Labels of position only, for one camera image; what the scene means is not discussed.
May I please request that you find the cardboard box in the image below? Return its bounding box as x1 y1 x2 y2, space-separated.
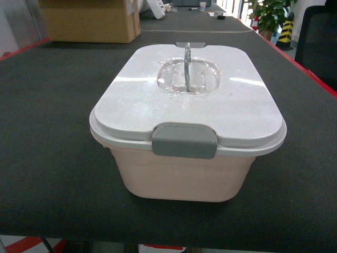
38 1 141 44

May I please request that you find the yellow black bollard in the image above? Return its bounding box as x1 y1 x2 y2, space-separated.
276 12 294 51

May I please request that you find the white box lid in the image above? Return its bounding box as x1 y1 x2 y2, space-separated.
90 44 287 159

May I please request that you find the black office chair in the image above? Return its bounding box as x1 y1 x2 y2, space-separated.
295 3 336 91

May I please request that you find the paper cup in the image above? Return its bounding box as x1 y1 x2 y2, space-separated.
199 2 206 12

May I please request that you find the pink plastic storage box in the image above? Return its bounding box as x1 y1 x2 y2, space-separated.
93 134 255 202

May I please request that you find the potted green plant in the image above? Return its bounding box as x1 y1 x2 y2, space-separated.
248 0 297 41

